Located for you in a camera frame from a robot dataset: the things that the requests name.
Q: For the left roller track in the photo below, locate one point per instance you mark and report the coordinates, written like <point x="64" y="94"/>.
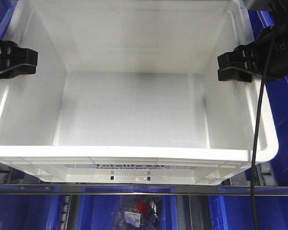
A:
<point x="6" y="174"/>

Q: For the metal shelf front rail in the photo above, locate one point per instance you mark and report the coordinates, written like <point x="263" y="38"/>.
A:
<point x="132" y="189"/>

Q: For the blue bin lower left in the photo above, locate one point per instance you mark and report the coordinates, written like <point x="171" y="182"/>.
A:
<point x="30" y="212"/>

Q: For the right roller track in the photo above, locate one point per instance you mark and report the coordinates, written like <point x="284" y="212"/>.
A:
<point x="266" y="174"/>

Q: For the blue bin lower right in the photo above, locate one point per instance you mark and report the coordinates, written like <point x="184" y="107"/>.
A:
<point x="235" y="212"/>

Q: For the blue bin lower middle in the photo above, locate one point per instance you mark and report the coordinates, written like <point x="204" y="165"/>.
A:
<point x="97" y="212"/>

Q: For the white plastic tote bin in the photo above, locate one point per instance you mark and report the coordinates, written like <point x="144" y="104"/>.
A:
<point x="126" y="91"/>

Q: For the blue bin right shelf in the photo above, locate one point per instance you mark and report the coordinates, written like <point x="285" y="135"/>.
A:
<point x="278" y="97"/>

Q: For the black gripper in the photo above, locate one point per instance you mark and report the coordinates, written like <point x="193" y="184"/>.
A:
<point x="252" y="57"/>

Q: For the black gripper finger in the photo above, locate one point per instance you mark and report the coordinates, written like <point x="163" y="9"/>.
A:
<point x="16" y="59"/>
<point x="16" y="72"/>

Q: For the blue bin shelf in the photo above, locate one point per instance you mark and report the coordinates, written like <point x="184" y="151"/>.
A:
<point x="7" y="8"/>
<point x="278" y="97"/>

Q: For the roller track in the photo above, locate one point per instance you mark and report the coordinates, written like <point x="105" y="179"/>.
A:
<point x="6" y="174"/>
<point x="266" y="174"/>

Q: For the bagged parts with red piece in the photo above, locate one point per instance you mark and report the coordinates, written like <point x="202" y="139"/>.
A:
<point x="138" y="212"/>

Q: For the blue bin left shelf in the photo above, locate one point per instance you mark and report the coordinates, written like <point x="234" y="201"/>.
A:
<point x="7" y="8"/>

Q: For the blue bin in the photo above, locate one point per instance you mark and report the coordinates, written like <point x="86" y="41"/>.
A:
<point x="30" y="212"/>
<point x="97" y="212"/>
<point x="235" y="212"/>

